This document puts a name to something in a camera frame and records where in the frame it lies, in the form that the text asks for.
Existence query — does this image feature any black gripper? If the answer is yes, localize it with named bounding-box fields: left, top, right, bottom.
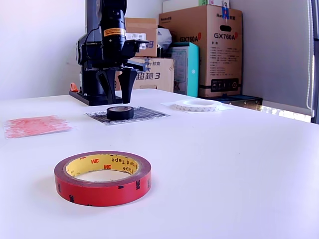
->
left=83, top=42, right=148, bottom=105

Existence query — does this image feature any black tape roll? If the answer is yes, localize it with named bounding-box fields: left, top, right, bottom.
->
left=106, top=106, right=134, bottom=120

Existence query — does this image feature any white tape roll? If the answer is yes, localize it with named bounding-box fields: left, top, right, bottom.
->
left=173, top=99, right=222, bottom=112

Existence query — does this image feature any red 3M tape roll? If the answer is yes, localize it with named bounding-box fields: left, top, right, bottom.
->
left=54, top=151, right=152, bottom=207

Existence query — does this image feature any Huntkey cardboard box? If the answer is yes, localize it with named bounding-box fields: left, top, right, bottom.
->
left=113, top=57, right=175, bottom=93

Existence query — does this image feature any black scribbled paper sheet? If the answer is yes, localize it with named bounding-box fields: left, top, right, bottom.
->
left=84, top=106, right=172, bottom=127

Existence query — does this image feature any blank white paper sheet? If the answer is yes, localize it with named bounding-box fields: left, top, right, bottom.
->
left=159, top=100, right=235, bottom=115

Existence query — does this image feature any cardboard box with shipping label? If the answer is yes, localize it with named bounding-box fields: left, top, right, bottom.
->
left=124, top=17, right=160, bottom=57

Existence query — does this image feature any white plastic bag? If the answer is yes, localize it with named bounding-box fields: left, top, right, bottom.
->
left=157, top=27, right=173, bottom=47

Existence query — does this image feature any teal product box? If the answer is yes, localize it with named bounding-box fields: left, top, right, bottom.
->
left=169, top=41, right=200, bottom=97

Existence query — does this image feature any red scribbled paper sheet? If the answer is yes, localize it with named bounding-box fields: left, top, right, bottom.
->
left=2, top=115, right=75, bottom=139

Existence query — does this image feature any flat white box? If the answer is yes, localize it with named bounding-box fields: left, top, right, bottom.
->
left=161, top=0, right=200, bottom=13

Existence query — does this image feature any large GX760A cardboard box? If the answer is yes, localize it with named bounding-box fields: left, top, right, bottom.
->
left=159, top=4, right=244, bottom=98

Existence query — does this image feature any white packet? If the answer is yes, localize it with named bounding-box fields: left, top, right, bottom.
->
left=209, top=0, right=231, bottom=8

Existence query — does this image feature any grey roller blind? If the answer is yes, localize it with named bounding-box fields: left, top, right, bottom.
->
left=243, top=0, right=315, bottom=118

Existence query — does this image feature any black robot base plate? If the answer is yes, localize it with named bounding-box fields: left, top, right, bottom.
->
left=69, top=89, right=125, bottom=107

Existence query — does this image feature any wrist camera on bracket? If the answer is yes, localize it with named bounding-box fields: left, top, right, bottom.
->
left=124, top=38, right=150, bottom=60

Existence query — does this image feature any white bead pull cord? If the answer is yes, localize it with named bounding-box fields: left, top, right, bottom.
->
left=306, top=0, right=315, bottom=118

